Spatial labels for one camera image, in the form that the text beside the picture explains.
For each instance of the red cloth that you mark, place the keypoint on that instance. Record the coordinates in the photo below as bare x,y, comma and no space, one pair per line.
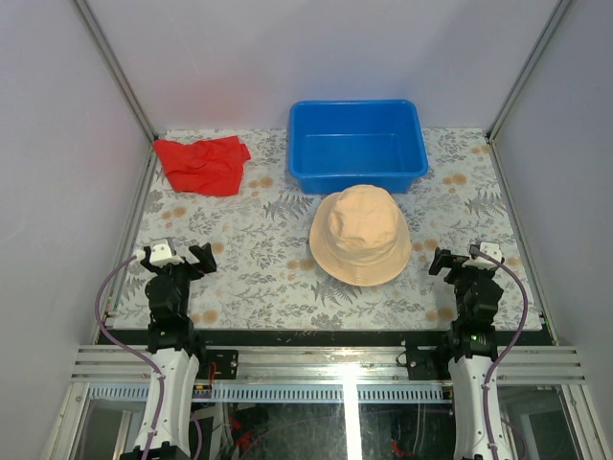
206,167

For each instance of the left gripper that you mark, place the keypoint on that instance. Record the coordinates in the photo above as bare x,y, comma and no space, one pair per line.
207,265

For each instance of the right aluminium frame post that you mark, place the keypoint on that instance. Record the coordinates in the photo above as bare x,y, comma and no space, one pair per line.
553,23

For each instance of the blue plastic bin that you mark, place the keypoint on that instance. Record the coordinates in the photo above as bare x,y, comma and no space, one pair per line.
333,145

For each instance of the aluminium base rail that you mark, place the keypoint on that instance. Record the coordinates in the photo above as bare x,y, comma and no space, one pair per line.
523,365

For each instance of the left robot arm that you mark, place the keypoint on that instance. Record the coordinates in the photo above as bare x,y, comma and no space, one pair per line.
174,354

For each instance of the left aluminium frame post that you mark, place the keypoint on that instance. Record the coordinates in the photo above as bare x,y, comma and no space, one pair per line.
93,26

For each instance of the aluminium frame post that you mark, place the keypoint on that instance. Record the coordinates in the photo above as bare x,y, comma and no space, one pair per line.
553,23
93,26

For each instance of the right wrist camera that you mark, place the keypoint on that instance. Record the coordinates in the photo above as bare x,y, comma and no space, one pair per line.
484,255

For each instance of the beige bucket hat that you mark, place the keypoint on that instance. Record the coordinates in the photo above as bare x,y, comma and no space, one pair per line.
360,236

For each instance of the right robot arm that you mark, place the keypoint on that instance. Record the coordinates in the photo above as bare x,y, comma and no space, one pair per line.
470,348

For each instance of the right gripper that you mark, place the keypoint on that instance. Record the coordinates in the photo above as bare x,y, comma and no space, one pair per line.
443,258

